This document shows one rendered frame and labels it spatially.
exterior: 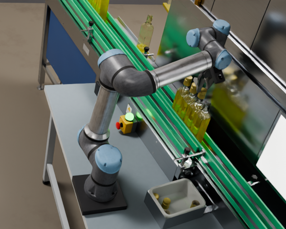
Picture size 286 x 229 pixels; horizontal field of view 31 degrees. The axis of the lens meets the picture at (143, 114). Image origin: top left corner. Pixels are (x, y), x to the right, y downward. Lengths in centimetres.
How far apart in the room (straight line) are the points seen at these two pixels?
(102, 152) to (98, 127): 11
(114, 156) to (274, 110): 70
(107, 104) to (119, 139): 56
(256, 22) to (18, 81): 231
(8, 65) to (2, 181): 122
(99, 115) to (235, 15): 77
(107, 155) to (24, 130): 159
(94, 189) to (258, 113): 79
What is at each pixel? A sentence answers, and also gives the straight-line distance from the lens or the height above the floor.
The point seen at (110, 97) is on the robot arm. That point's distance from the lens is 212.
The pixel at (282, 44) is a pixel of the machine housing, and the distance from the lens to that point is 223.
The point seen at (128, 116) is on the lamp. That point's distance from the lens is 267.
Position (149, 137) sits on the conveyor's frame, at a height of 82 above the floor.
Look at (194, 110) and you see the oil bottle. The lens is 247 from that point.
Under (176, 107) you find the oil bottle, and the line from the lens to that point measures 260.
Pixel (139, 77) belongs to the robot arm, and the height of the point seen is 142.
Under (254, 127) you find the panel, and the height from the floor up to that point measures 115.
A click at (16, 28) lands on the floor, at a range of 476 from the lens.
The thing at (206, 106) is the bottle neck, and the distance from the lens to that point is 242.
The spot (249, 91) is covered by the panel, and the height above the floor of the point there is 127.
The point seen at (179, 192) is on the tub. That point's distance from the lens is 249.
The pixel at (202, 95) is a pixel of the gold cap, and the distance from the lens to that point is 243.
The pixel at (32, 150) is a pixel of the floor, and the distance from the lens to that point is 361.
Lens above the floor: 257
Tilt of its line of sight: 39 degrees down
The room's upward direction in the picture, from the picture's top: 15 degrees clockwise
